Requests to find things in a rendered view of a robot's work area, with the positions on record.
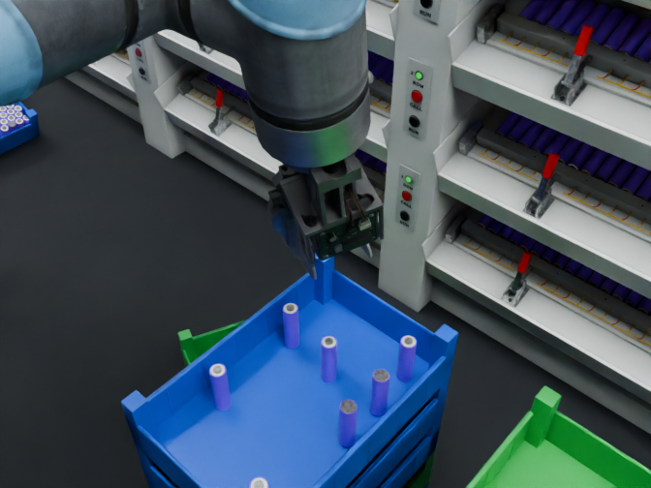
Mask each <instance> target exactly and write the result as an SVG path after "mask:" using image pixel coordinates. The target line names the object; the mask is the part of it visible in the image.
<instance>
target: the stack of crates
mask: <svg viewBox="0 0 651 488"><path fill-rule="evenodd" d="M560 400H561V395H560V394H558V393H557V392H555V391H553V390H552V389H550V388H549V387H547V386H544V387H543V388H542V389H541V391H540V392H539V393H538V394H537V395H536V397H535V400H534V403H533V406H532V409H531V410H530V411H529V412H527V413H526V414H525V416H524V417H523V418H522V419H521V420H520V422H519V423H518V424H517V425H516V426H515V428H514V429H513V430H512V431H511V433H510V434H509V435H508V436H507V438H506V439H505V440H504V441H503V443H502V444H501V445H500V446H499V447H498V449H497V450H496V451H495V452H494V453H493V455H492V456H491V457H490V458H489V460H488V461H487V462H486V463H485V464H484V466H483V467H482V468H481V469H480V471H479V472H478V473H477V474H476V476H475V477H474V478H473V479H472V480H471V482H470V483H469V484H468V485H467V487H466V488H651V471H650V470H649V469H647V468H646V467H644V466H643V465H641V464H640V463H639V462H637V461H636V460H634V459H633V458H631V457H630V456H628V455H626V454H625V453H623V452H622V451H620V450H619V449H617V448H616V447H614V446H612V445H611V444H609V443H608V442H606V441H604V440H602V439H601V438H599V437H598V436H596V435H595V434H593V433H592V432H590V431H588V430H587V429H585V428H584V427H582V426H581V425H579V424H577V423H576V422H574V421H573V420H571V419H570V418H568V417H567V416H565V415H563V414H562V413H560V412H558V411H557V408H558V405H559V402H560Z"/></svg>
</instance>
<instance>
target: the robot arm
mask: <svg viewBox="0 0 651 488"><path fill-rule="evenodd" d="M366 2H367V0H0V107H4V106H10V105H13V104H16V103H19V102H21V101H23V100H25V99H26V98H28V97H29V96H30V95H32V94H33V93H34V92H35V91H36V90H38V89H40V88H42V87H44V86H46V85H48V84H50V83H52V82H54V81H56V80H58V79H60V78H62V77H64V76H67V75H69V74H71V73H73V72H75V71H77V70H80V69H82V68H84V67H86V66H88V65H90V64H92V63H94V62H96V61H98V60H100V59H102V58H105V57H107V56H109V55H111V54H113V53H115V52H116V51H119V50H122V49H125V48H127V47H129V46H132V45H134V44H136V43H138V42H140V41H142V40H144V39H146V38H148V37H150V36H152V35H154V34H156V33H158V32H160V31H163V30H172V31H174V32H176V33H178V34H181V35H183V36H185V37H187V38H189V39H192V40H194V41H196V42H198V43H200V44H203V45H205V46H208V47H210V48H212V49H214V50H216V51H218V52H221V53H223V54H225V55H228V56H229V57H231V58H233V59H235V60H236V61H237V62H238V63H239V65H240V69H241V72H242V76H243V81H244V85H245V89H246V92H247V96H248V102H249V106H250V109H251V113H252V117H253V121H254V125H255V129H256V133H257V137H258V141H259V142H260V144H261V146H262V148H263V149H264V150H265V151H266V152H267V153H268V154H269V155H270V156H271V157H272V158H274V159H276V160H278V161H280V162H281V163H282V164H284V165H281V166H278V168H279V170H278V172H277V173H276V174H275V175H274V176H273V177H272V178H271V179H272V181H273V184H274V186H275V188H276V189H274V190H270V191H268V194H269V202H268V205H267V214H268V217H269V219H270V221H271V224H272V225H273V227H274V228H275V229H276V230H277V231H278V232H279V233H280V234H281V235H282V236H283V237H284V239H285V242H286V244H287V245H288V247H289V248H290V250H291V251H292V252H293V253H294V255H295V256H296V257H297V258H298V259H299V260H300V261H302V262H303V264H304V266H305V267H306V269H307V271H308V273H309V274H310V276H311V278H312V279H313V280H317V273H316V268H315V252H316V254H317V256H318V258H319V260H321V261H323V260H325V259H329V258H332V257H335V256H337V255H340V254H342V253H347V252H349V251H351V250H353V249H355V248H358V247H360V246H361V248H362V249H363V250H364V252H365V253H366V255H367V256H368V257H369V258H372V256H373V254H372V251H371V248H370V246H369V243H370V242H372V241H374V240H377V239H378V237H380V239H381V240H383V239H384V207H383V204H382V202H381V201H380V199H379V197H378V195H377V194H376V192H375V190H374V188H373V187H372V185H371V183H370V181H369V180H368V178H367V176H366V174H365V173H364V171H363V169H362V164H361V163H360V161H359V159H358V158H357V157H356V156H355V153H356V151H357V149H358V148H359V147H360V146H361V145H362V143H363V142H364V140H365V139H366V137H367V136H368V132H369V128H370V124H371V117H370V93H369V83H372V82H373V80H374V77H373V74H372V73H371V72H370V71H368V51H367V30H366V8H365V5H366ZM378 213H379V222H378ZM312 244H313V246H314V250H315V252H314V250H313V248H312Z"/></svg>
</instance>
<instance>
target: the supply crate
mask: <svg viewBox="0 0 651 488"><path fill-rule="evenodd" d="M315 268H316V273H317V280H313V279H312V278H311V276H310V274H309V273H306V274H305V275H304V276H302V277H301V278H300V279H299V280H297V281H296V282H295V283H293V284H292V285H291V286H290V287H288V288H287V289H286V290H284V291H283V292H282V293H280V294H279V295H278V296H276V297H275V298H274V299H273V300H271V301H270V302H269V303H267V304H266V305H265V306H264V307H262V308H261V309H260V310H259V311H258V312H257V313H256V314H254V315H253V316H252V317H250V318H249V319H248V320H246V321H245V322H244V323H242V324H241V325H240V326H239V327H237V328H236V329H235V330H233V331H232V332H231V333H230V334H228V335H227V336H226V337H224V338H223V339H222V340H221V341H219V342H218V343H217V344H215V345H214V346H213V347H212V348H210V349H209V350H208V351H206V352H205V353H204V354H202V355H201V356H200V357H198V358H197V359H196V360H195V361H193V362H192V363H191V364H189V365H188V366H187V367H186V368H184V369H183V370H182V371H180V372H179V373H178V374H177V375H175V376H174V377H173V378H171V379H170V380H169V381H167V382H166V383H165V384H163V385H162V386H161V387H160V388H158V389H157V390H156V391H154V392H153V393H152V394H151V395H149V396H148V397H147V398H144V397H143V396H142V395H141V394H140V393H139V392H138V391H136V390H135V391H134V392H133V393H131V394H130V395H129V396H127V397H126V398H125V399H123V400H122V401H121V405H122V407H123V410H124V412H125V415H126V419H127V422H128V425H129V428H130V431H131V434H132V437H133V440H134V444H135V445H136V446H137V447H138V448H139V449H140V450H141V451H142V452H143V453H144V454H145V455H146V456H147V457H148V458H149V459H150V460H151V461H152V462H153V463H154V464H155V465H156V466H157V467H158V468H159V469H160V470H161V471H162V472H163V473H165V474H166V475H167V476H168V477H169V478H170V479H171V480H172V481H173V482H174V483H175V484H176V485H177V486H178V487H179V488H249V484H250V482H251V481H252V479H254V478H255V477H264V478H265V479H266V480H267V481H268V484H269V488H345V487H346V486H347V485H348V484H349V483H350V481H351V480H352V479H353V478H354V477H355V476H356V475H357V474H358V473H359V472H360V471H361V470H362V469H363V468H364V467H365V466H366V465H367V464H368V462H369V461H370V460H371V459H372V458H373V457H374V456H375V455H376V454H377V453H378V452H379V451H380V450H381V449H382V448H383V447H384V446H385V445H386V444H387V443H388V441H389V440H390V439H391V438H392V437H393V436H394V435H395V434H396V433H397V432H398V431H399V430H400V429H401V428H402V427H403V426H404V425H405V424H406V422H407V421H408V420H409V419H410V418H411V417H412V416H413V415H414V414H415V413H416V412H417V411H418V410H419V409H420V408H421V407H422V406H423V405H424V404H425V402H426V401H427V400H428V399H429V398H430V397H431V396H432V395H433V394H434V393H435V392H436V391H437V390H438V389H439V388H440V387H441V386H442V385H443V384H444V382H445V381H446V380H447V379H448V378H449V377H450V372H451V367H452V362H453V358H454V353H455V347H456V342H457V336H458V332H457V331H455V330H453V329H452V328H450V327H449V326H447V325H445V324H443V325H442V326H441V327H440V328H439V329H438V330H437V331H436V332H435V333H433V332H432V331H430V330H428V329H427V328H425V327H424V326H422V325H421V324H419V323H417V322H416V321H414V320H412V319H411V318H409V317H408V316H406V315H404V314H403V313H401V312H400V311H398V310H397V309H395V308H394V307H392V306H390V305H389V304H387V303H386V302H385V301H384V300H382V299H380V298H379V297H377V296H376V295H374V294H373V293H371V292H370V291H368V290H366V289H364V288H363V287H361V286H360V285H358V284H357V283H355V282H353V281H352V280H350V279H349V278H347V277H346V276H344V275H343V274H341V273H339V272H338V271H336V270H335V269H334V257H332V258H329V259H325V260H323V261H321V260H319V258H318V256H317V254H316V253H315ZM287 303H294V304H296V305H297V306H298V321H299V346H298V347H297V348H295V349H289V348H287V347H286V346H285V341H284V324H283V306H284V305H285V304H287ZM406 335H410V336H413V337H415V338H416V340H417V348H416V355H415V363H414V370H413V376H412V379H411V380H410V381H407V382H403V381H400V380H399V379H398V378H397V377H396V372H397V363H398V354H399V347H400V340H401V338H402V337H403V336H406ZM325 336H333V337H334V338H336V340H337V377H336V380H335V381H333V382H325V381H323V380H322V378H321V340H322V339H323V338H324V337H325ZM217 363H220V364H223V365H225V366H226V369H227V375H228V381H229V388H230V394H231V400H232V405H231V407H230V408H229V409H227V410H226V411H219V410H217V409H216V407H215V403H214V397H213V392H212V386H211V381H210V376H209V368H210V367H211V366H212V365H214V364H217ZM377 369H385V370H387V371H388V372H389V385H388V395H387V411H386V413H385V414H384V415H382V416H375V415H373V414H372V413H371V411H370V399H371V385H372V374H373V372H374V371H375V370H377ZM347 399H350V400H353V401H355V402H356V404H357V419H356V443H355V444H354V445H353V446H351V447H344V446H342V445H341V444H340V443H339V406H340V403H341V402H342V401H344V400H347Z"/></svg>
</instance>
